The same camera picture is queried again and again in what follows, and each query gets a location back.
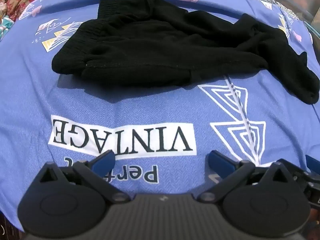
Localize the black pants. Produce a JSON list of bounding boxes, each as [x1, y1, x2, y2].
[[51, 0, 320, 104]]

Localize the teal wavy patterned pillow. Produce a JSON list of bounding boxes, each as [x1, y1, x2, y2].
[[0, 15, 16, 39]]

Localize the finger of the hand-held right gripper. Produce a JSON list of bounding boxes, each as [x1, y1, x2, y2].
[[296, 154, 320, 208]]

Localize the blue printed bedsheet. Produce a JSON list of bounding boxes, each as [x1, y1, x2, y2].
[[0, 0, 320, 232]]

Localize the glass table with teal rim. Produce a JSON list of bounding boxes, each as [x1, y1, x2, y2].
[[261, 0, 320, 39]]

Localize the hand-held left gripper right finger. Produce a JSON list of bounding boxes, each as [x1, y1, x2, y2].
[[199, 150, 297, 203]]

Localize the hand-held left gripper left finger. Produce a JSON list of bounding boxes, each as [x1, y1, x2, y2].
[[37, 152, 131, 203]]

